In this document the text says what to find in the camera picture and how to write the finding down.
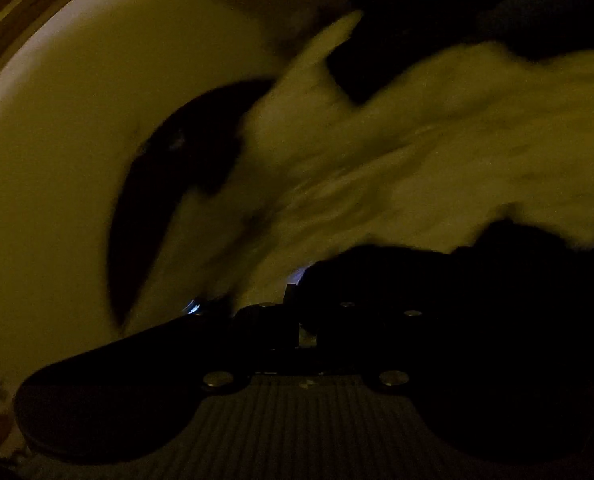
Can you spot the black garment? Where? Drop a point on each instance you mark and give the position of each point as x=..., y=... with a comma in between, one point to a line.
x=477, y=280

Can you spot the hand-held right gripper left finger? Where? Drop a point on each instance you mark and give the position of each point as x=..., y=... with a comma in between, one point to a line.
x=257, y=327

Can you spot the wooden bed frame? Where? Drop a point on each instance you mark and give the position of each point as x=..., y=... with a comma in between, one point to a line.
x=7, y=15

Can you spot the floral bed sheet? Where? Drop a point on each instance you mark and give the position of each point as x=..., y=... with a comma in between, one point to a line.
x=427, y=160

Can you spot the dark cloth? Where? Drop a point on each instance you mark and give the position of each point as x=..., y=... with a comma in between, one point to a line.
x=427, y=15

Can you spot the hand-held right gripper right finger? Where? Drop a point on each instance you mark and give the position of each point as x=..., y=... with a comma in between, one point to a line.
x=362, y=332

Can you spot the dark curved cloth strip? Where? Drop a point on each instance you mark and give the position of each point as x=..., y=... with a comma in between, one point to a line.
x=177, y=160

